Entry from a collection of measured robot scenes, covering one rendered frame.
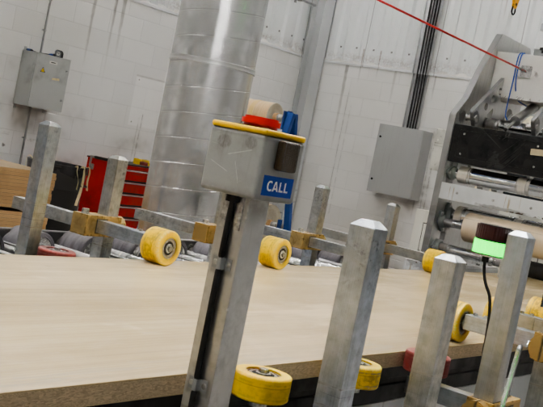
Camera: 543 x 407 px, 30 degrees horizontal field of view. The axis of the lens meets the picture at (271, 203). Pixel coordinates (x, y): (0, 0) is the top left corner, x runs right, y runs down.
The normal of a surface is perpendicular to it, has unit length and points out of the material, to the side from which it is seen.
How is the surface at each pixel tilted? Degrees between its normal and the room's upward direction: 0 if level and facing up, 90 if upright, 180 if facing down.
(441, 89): 90
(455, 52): 90
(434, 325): 90
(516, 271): 90
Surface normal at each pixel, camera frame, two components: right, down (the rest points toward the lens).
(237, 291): 0.79, 0.19
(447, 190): -0.57, -0.07
